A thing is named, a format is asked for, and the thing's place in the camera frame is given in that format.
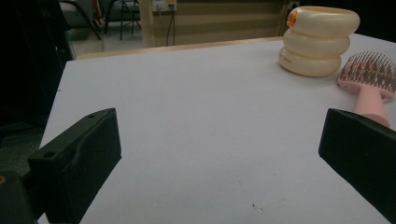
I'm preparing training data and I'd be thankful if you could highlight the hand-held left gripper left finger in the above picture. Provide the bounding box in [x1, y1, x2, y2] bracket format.
[27, 107, 122, 224]

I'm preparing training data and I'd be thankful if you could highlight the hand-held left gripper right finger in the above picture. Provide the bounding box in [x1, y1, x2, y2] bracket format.
[318, 107, 396, 224]

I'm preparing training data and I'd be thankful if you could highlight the pink hairbrush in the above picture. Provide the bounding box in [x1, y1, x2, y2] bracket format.
[336, 51, 396, 129]

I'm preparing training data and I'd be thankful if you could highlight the cream ringed holder cup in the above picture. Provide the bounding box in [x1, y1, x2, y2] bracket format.
[277, 5, 361, 78]

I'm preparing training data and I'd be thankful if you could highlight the grey chair with black legs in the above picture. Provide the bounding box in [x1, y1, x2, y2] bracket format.
[59, 0, 103, 41]

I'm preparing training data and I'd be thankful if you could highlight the black tripod stand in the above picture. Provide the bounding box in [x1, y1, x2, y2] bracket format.
[104, 0, 143, 41]

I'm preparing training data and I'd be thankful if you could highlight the light wooden cabinet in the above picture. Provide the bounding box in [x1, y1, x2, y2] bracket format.
[138, 0, 301, 49]

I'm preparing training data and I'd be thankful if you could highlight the black power cable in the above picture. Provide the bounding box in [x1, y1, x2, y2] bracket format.
[165, 5, 177, 47]

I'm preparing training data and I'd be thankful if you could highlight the white wall power outlet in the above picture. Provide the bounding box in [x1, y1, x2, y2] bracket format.
[152, 0, 177, 13]

